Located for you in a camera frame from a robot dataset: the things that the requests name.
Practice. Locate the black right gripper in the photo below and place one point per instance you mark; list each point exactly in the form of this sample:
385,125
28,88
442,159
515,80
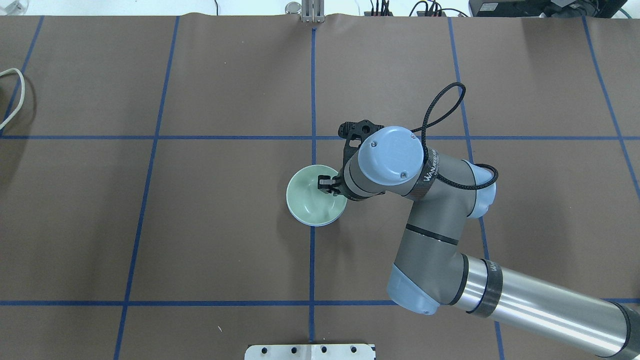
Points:
327,184

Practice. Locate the green bowl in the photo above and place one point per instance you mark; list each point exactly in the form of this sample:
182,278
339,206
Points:
302,194

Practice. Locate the blue bowl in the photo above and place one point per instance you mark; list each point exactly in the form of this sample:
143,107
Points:
317,219

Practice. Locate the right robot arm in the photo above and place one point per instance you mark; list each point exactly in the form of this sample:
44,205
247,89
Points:
566,212

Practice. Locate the aluminium frame post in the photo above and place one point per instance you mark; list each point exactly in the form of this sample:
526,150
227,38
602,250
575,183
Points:
312,11

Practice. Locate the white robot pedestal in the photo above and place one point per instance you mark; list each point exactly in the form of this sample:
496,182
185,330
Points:
321,351

